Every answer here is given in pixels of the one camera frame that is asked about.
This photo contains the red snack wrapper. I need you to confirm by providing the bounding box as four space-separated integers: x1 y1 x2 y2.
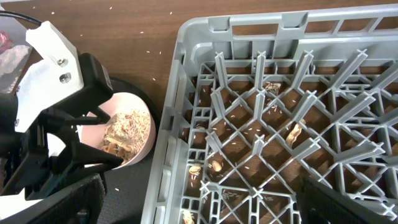
0 30 14 54

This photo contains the grey dishwasher rack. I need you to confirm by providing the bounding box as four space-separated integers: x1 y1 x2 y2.
141 4 397 223

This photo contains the round black tray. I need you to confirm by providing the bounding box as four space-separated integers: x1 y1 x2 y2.
97 77 161 224

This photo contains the white tissue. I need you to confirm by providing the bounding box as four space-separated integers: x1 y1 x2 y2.
1 45 30 77

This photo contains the rice and peanut waste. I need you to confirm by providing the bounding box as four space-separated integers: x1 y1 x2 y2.
98 110 151 164

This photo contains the peanut in rack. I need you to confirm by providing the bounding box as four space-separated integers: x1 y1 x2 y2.
285 123 302 147

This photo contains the light grey plate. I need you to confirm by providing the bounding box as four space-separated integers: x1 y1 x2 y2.
0 134 65 219

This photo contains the pink bowl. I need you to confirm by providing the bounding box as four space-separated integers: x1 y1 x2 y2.
79 92 155 167

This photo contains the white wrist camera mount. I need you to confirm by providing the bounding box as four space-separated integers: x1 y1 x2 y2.
14 21 84 133

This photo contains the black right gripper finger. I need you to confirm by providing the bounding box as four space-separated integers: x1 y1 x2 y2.
296 177 389 224

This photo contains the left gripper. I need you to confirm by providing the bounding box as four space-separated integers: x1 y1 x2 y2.
1 53 123 224

